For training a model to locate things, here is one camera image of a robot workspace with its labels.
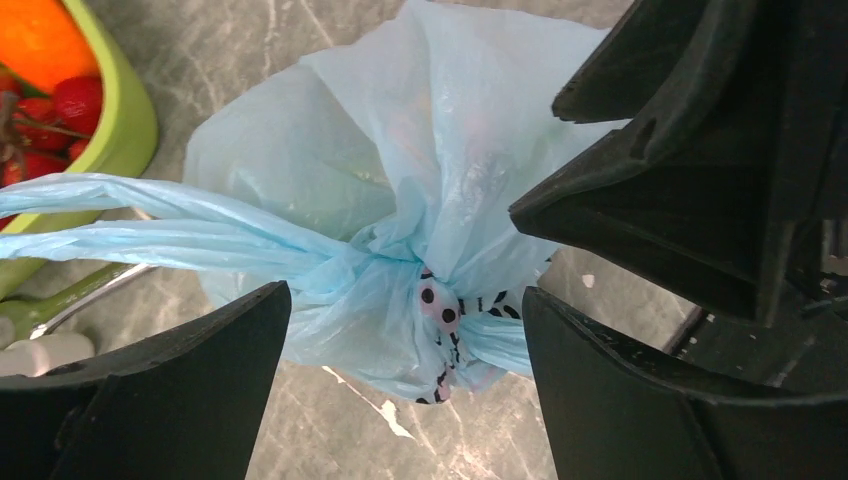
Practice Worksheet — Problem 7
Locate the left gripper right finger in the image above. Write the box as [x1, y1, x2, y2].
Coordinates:
[522, 287, 847, 479]

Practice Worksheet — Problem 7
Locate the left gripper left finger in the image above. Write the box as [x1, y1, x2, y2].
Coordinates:
[1, 282, 291, 479]

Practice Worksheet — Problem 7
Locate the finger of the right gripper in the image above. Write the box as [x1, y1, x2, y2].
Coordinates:
[510, 1, 847, 325]

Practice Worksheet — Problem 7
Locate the light blue plastic bag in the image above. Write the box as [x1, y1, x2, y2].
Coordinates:
[1, 1, 613, 404]

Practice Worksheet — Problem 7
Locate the red fake strawberry bunch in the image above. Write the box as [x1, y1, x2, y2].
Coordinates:
[0, 66, 106, 233]

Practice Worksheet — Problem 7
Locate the orange fake carrot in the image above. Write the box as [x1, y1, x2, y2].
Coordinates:
[1, 0, 99, 94]

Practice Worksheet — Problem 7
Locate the silver wrench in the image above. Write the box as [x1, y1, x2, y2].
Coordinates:
[1, 263, 154, 349]

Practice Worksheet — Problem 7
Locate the green plastic fruit basket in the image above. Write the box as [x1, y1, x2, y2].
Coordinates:
[1, 0, 159, 300]

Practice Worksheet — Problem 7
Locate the white pvc pipe frame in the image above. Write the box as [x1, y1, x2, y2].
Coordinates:
[1, 332, 95, 377]

